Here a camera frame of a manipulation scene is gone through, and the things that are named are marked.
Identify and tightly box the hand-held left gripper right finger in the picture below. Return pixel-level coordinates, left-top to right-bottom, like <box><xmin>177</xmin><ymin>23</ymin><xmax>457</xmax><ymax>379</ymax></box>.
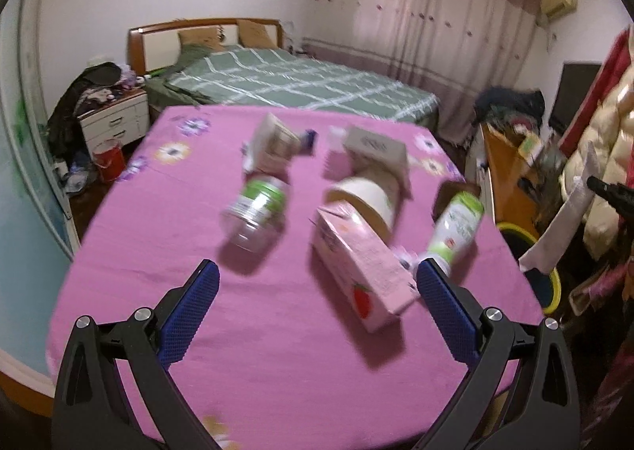
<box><xmin>416</xmin><ymin>259</ymin><xmax>582</xmax><ymax>450</ymax></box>

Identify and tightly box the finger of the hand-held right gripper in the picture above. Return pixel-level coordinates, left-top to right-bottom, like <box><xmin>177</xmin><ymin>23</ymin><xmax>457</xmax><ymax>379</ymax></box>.
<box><xmin>587</xmin><ymin>176</ymin><xmax>634</xmax><ymax>213</ymax></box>

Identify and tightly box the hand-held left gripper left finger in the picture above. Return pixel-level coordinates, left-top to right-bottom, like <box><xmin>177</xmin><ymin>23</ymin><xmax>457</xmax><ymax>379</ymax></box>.
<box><xmin>51</xmin><ymin>259</ymin><xmax>233</xmax><ymax>450</ymax></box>

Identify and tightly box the green and white bottle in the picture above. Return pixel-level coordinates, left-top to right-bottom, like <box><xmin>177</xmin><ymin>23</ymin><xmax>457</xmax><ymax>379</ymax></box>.
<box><xmin>421</xmin><ymin>183</ymin><xmax>486</xmax><ymax>277</ymax></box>

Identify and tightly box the pink strawberry milk carton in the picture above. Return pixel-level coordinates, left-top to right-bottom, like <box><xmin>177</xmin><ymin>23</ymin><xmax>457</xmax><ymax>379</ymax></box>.
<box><xmin>309</xmin><ymin>201</ymin><xmax>422</xmax><ymax>334</ymax></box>

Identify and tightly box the yellow trash bin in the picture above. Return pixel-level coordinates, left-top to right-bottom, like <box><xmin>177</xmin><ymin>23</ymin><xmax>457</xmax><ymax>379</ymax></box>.
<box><xmin>497</xmin><ymin>222</ymin><xmax>560</xmax><ymax>317</ymax></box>

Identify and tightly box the clear bottle with green label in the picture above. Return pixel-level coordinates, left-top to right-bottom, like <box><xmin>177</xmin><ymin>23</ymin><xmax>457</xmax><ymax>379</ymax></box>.
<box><xmin>220</xmin><ymin>173</ymin><xmax>293</xmax><ymax>253</ymax></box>

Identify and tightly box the white paper cup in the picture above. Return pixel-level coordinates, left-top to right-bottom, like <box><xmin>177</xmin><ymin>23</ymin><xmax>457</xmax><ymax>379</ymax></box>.
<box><xmin>327</xmin><ymin>177</ymin><xmax>397</xmax><ymax>239</ymax></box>

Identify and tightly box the white printed cardboard box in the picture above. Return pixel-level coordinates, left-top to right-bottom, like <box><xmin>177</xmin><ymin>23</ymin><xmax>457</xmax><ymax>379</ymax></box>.
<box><xmin>344</xmin><ymin>126</ymin><xmax>412</xmax><ymax>198</ymax></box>

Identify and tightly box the beige paper carton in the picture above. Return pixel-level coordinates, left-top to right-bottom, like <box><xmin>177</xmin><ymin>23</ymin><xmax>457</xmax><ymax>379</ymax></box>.
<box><xmin>242</xmin><ymin>113</ymin><xmax>303</xmax><ymax>174</ymax></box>

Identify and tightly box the cream puffer jacket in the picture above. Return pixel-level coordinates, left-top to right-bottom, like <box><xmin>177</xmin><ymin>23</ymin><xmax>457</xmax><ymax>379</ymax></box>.
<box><xmin>560</xmin><ymin>69</ymin><xmax>634</xmax><ymax>263</ymax></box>

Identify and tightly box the white hanging cloth strip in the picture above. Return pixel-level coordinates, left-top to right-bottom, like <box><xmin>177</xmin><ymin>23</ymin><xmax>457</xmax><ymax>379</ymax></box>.
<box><xmin>519</xmin><ymin>140</ymin><xmax>602</xmax><ymax>275</ymax></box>

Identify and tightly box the pink floral tablecloth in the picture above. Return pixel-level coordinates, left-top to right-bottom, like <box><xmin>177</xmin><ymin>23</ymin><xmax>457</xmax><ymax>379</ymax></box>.
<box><xmin>44</xmin><ymin>103</ymin><xmax>546</xmax><ymax>450</ymax></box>

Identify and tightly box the pink quilted garment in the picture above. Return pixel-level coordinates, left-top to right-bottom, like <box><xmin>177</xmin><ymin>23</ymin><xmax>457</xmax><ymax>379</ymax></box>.
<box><xmin>569</xmin><ymin>252</ymin><xmax>634</xmax><ymax>431</ymax></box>

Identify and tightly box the green and white box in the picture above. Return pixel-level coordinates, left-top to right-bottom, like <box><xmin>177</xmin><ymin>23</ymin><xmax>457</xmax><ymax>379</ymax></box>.
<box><xmin>518</xmin><ymin>133</ymin><xmax>543</xmax><ymax>158</ymax></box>

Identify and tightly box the black television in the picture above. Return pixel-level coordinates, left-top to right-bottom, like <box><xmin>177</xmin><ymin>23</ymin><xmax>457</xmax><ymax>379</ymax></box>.
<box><xmin>550</xmin><ymin>62</ymin><xmax>602</xmax><ymax>134</ymax></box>

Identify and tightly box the long wooden dresser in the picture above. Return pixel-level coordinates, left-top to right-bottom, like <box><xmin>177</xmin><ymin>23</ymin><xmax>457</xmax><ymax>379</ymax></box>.
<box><xmin>478</xmin><ymin>123</ymin><xmax>550</xmax><ymax>233</ymax></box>

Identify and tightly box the dark red hanging coat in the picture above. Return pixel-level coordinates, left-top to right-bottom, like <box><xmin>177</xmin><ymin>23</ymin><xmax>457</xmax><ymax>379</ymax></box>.
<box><xmin>569</xmin><ymin>27</ymin><xmax>634</xmax><ymax>144</ymax></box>

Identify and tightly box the clothes pile on dresser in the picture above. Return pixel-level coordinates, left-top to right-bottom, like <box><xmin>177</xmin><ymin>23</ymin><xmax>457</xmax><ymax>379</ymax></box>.
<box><xmin>474</xmin><ymin>86</ymin><xmax>546</xmax><ymax>134</ymax></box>

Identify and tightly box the red bucket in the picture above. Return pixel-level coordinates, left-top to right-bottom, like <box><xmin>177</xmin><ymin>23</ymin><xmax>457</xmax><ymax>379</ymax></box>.
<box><xmin>92</xmin><ymin>138</ymin><xmax>124</xmax><ymax>182</ymax></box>

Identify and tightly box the white wooden nightstand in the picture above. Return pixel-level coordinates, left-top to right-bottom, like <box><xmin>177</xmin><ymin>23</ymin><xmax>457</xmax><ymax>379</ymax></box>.
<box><xmin>76</xmin><ymin>88</ymin><xmax>150</xmax><ymax>149</ymax></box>

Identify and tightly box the dark clothes pile on nightstand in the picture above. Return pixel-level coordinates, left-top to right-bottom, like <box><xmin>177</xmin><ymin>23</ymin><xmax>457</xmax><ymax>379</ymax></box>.
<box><xmin>47</xmin><ymin>61</ymin><xmax>137</xmax><ymax>158</ymax></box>

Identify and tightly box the pink and white curtain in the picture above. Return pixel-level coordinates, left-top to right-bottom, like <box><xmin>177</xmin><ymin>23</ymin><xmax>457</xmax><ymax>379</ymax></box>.
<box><xmin>302</xmin><ymin>0</ymin><xmax>540</xmax><ymax>144</ymax></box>

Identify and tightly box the bed with green plaid blanket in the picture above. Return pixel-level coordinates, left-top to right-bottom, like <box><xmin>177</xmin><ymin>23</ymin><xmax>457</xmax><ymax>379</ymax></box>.
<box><xmin>146</xmin><ymin>44</ymin><xmax>441</xmax><ymax>134</ymax></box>

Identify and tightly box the wooden bed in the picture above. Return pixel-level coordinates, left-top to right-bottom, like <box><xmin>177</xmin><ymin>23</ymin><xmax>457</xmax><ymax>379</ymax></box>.
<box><xmin>128</xmin><ymin>17</ymin><xmax>285</xmax><ymax>77</ymax></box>

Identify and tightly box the brown pillow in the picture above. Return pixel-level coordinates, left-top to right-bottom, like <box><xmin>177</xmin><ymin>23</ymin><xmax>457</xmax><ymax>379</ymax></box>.
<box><xmin>178</xmin><ymin>27</ymin><xmax>227</xmax><ymax>53</ymax></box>
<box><xmin>237</xmin><ymin>19</ymin><xmax>278</xmax><ymax>49</ymax></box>

